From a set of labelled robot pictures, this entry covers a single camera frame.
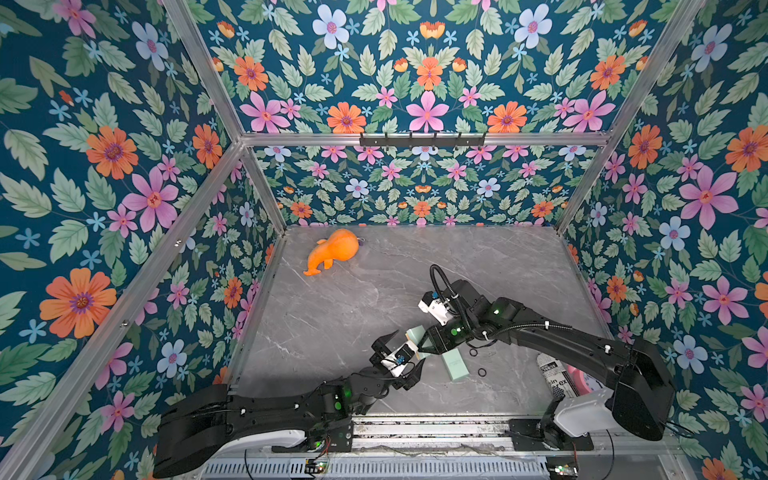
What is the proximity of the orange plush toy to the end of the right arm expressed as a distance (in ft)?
1.62

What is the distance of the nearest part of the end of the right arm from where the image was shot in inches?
22.7

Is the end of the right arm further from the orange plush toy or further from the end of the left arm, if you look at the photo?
the orange plush toy

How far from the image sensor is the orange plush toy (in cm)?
107
